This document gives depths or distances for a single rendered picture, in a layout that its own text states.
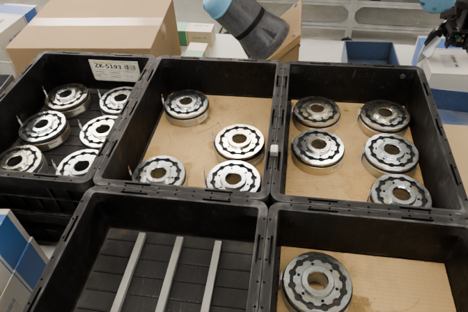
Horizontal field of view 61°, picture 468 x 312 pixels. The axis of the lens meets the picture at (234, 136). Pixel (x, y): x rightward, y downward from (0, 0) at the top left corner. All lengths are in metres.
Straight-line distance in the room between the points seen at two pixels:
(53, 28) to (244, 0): 0.55
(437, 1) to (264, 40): 0.43
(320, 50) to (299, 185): 0.72
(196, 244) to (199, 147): 0.23
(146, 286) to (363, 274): 0.34
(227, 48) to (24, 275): 0.94
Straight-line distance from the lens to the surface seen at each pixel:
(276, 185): 0.64
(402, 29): 2.87
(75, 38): 1.19
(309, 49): 1.41
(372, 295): 0.68
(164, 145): 0.87
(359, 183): 0.80
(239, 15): 1.11
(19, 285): 0.86
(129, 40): 1.12
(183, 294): 0.67
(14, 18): 1.45
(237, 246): 0.70
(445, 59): 1.28
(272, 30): 1.13
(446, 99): 1.22
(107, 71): 1.04
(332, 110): 0.90
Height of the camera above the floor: 1.43
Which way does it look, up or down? 43 degrees down
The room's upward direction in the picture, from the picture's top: 4 degrees counter-clockwise
